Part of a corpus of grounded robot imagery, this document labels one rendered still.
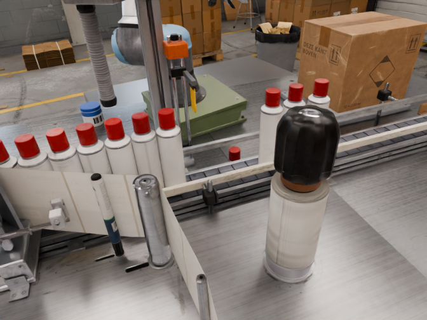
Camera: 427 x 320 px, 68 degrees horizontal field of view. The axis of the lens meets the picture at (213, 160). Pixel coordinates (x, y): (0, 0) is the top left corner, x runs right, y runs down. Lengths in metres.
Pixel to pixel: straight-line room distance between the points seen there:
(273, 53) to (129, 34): 2.31
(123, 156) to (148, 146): 0.05
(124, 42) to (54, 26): 5.00
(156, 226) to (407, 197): 0.62
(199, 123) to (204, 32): 3.35
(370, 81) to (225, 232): 0.76
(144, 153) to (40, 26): 5.50
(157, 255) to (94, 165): 0.22
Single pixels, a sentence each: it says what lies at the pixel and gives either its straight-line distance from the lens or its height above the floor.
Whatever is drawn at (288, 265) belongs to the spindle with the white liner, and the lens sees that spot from 0.56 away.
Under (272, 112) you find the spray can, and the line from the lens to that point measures 0.73.
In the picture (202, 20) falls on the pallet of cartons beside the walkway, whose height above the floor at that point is 0.54.
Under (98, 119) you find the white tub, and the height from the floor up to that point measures 0.85.
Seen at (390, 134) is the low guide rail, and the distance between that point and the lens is 0.99.
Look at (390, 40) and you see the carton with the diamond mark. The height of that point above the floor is 1.09.
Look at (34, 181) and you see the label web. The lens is 0.62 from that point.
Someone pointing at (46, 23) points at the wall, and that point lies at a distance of 6.09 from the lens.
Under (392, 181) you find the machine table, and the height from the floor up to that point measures 0.83.
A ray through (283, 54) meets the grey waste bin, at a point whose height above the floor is 0.42.
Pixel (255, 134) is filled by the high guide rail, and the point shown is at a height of 0.96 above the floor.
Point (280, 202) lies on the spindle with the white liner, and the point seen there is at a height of 1.05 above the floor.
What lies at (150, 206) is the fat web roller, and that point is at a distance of 0.51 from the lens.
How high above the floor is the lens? 1.37
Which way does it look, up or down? 35 degrees down
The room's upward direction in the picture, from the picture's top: 3 degrees counter-clockwise
